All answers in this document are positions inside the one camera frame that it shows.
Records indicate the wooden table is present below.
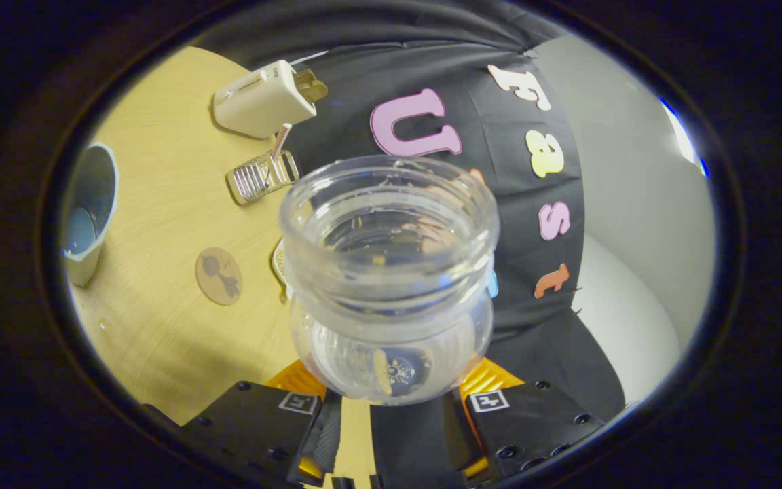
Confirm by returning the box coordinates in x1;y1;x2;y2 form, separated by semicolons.
65;46;375;479

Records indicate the round brown coaster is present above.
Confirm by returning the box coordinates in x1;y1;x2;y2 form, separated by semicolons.
195;247;244;306

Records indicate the white toaster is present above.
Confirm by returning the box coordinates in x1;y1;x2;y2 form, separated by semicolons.
212;60;317;140

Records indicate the red striped straw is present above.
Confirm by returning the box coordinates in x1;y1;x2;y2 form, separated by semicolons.
270;123;293;162

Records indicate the clear glass bottle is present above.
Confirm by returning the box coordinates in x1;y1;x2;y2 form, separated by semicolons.
279;155;500;407

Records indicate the black backdrop cloth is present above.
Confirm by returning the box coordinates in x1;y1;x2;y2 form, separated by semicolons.
194;14;626;486

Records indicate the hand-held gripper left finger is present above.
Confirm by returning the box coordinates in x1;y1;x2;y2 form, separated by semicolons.
140;360;343;488

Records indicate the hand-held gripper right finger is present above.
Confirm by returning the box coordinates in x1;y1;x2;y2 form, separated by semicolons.
444;357;626;484

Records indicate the brown bread slice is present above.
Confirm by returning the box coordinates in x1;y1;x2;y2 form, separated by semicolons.
295;68;329;104

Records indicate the pale blue cup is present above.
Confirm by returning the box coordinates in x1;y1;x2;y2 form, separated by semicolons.
62;141;120;287

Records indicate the clear ribbed glass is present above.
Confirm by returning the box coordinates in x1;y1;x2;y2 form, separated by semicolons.
227;149;300;206

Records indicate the white divided bean tray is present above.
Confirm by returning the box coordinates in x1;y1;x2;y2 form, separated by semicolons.
272;238;294;301

